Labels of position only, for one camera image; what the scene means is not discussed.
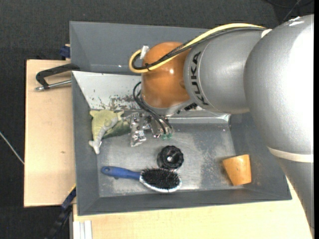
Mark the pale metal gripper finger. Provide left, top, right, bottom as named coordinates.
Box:
left=130, top=130, right=148, bottom=148
left=129, top=115, right=141, bottom=132

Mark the green and grey toy dolphin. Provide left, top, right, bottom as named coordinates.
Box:
left=88, top=109, right=125, bottom=155

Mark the black round knob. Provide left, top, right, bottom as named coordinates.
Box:
left=157, top=145, right=185, bottom=170

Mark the blue hairbrush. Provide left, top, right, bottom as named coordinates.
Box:
left=100, top=166, right=182, bottom=193

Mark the grey metal bin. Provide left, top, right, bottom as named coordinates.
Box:
left=69, top=20, right=293, bottom=217

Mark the pale wood board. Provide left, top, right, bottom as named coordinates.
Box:
left=23, top=59, right=77, bottom=208

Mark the orange cup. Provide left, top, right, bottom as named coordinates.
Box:
left=222, top=154, right=253, bottom=187

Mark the black cylinder on white bracket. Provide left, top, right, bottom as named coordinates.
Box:
left=183, top=102, right=200, bottom=111

